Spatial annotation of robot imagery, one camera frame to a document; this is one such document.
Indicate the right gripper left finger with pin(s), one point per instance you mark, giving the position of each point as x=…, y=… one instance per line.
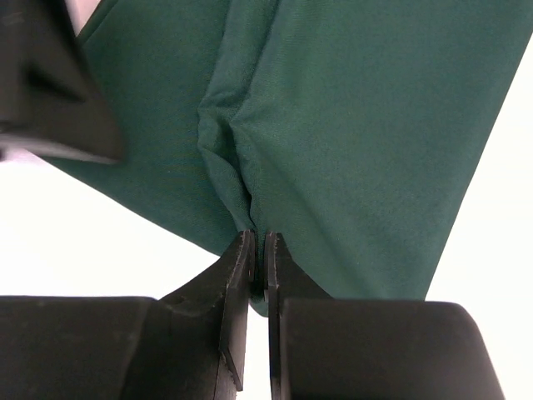
x=189, y=344

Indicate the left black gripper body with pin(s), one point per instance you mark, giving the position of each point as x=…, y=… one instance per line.
x=50, y=104

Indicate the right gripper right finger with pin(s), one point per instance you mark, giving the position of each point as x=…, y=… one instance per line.
x=327, y=348

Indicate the dark green cloth napkin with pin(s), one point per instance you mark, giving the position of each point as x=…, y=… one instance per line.
x=352, y=128

